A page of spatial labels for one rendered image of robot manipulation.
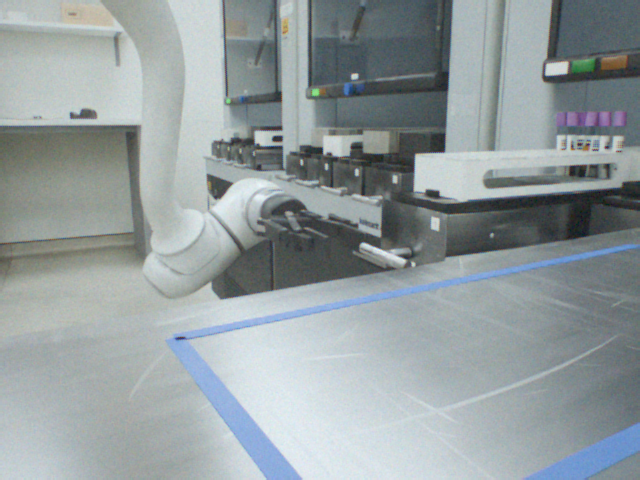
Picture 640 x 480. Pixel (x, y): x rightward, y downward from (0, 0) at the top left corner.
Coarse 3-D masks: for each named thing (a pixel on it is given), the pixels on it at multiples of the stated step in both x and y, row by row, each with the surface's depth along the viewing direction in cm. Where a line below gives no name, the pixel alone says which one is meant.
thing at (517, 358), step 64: (512, 256) 36; (576, 256) 36; (128, 320) 25; (192, 320) 25; (256, 320) 25; (320, 320) 25; (384, 320) 25; (448, 320) 25; (512, 320) 25; (576, 320) 25; (0, 384) 19; (64, 384) 19; (128, 384) 19; (192, 384) 19; (256, 384) 19; (320, 384) 19; (384, 384) 19; (448, 384) 19; (512, 384) 19; (576, 384) 19; (0, 448) 15; (64, 448) 15; (128, 448) 15; (192, 448) 15; (256, 448) 15; (320, 448) 15; (384, 448) 15; (448, 448) 15; (512, 448) 15; (576, 448) 15
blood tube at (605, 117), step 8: (608, 112) 74; (600, 120) 75; (608, 120) 74; (600, 128) 75; (608, 128) 75; (600, 136) 75; (608, 136) 75; (600, 144) 75; (608, 144) 75; (600, 168) 76; (600, 176) 76
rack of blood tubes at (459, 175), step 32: (416, 160) 69; (448, 160) 64; (480, 160) 62; (512, 160) 64; (544, 160) 67; (576, 160) 69; (608, 160) 72; (448, 192) 64; (480, 192) 63; (512, 192) 65; (544, 192) 68
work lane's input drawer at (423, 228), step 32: (416, 192) 69; (576, 192) 69; (608, 192) 72; (384, 224) 71; (416, 224) 65; (448, 224) 60; (480, 224) 62; (512, 224) 64; (544, 224) 66; (576, 224) 69; (384, 256) 64; (416, 256) 65; (448, 256) 61
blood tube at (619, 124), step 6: (618, 114) 73; (624, 114) 73; (618, 120) 73; (624, 120) 73; (618, 126) 73; (624, 126) 73; (618, 132) 73; (618, 138) 73; (612, 144) 74; (618, 144) 73; (612, 150) 74; (618, 150) 74; (612, 168) 74; (612, 174) 74
